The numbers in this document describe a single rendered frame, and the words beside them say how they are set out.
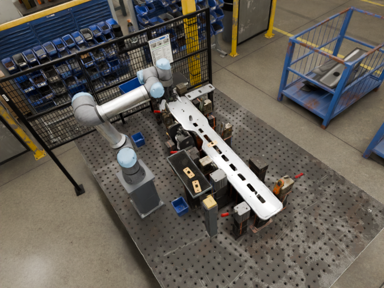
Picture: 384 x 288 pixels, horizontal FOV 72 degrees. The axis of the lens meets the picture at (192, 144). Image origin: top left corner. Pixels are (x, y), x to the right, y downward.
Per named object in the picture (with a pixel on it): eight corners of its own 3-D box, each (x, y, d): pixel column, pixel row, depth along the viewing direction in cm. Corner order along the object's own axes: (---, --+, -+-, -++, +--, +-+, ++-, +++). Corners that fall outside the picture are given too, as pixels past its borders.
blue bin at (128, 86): (157, 91, 253) (155, 80, 243) (130, 105, 243) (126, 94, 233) (148, 83, 263) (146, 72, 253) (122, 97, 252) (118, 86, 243)
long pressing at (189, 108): (288, 205, 170) (288, 204, 168) (261, 223, 163) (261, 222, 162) (184, 95, 252) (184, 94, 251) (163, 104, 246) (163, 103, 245)
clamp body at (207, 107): (215, 129, 260) (214, 102, 233) (205, 134, 256) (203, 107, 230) (210, 123, 265) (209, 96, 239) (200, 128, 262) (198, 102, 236)
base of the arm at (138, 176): (130, 188, 176) (126, 180, 168) (120, 174, 184) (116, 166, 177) (149, 176, 181) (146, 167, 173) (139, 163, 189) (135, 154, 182)
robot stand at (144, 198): (142, 219, 203) (128, 193, 173) (130, 201, 215) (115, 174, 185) (164, 204, 210) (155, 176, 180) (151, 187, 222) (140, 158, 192)
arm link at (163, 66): (152, 60, 148) (166, 55, 150) (156, 76, 156) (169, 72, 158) (156, 67, 143) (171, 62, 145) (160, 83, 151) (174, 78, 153)
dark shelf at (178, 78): (190, 83, 262) (189, 80, 260) (103, 120, 237) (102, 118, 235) (179, 73, 275) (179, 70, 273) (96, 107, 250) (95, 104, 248)
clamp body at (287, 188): (288, 207, 200) (299, 181, 172) (273, 217, 196) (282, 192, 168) (279, 197, 206) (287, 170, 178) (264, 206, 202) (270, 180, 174)
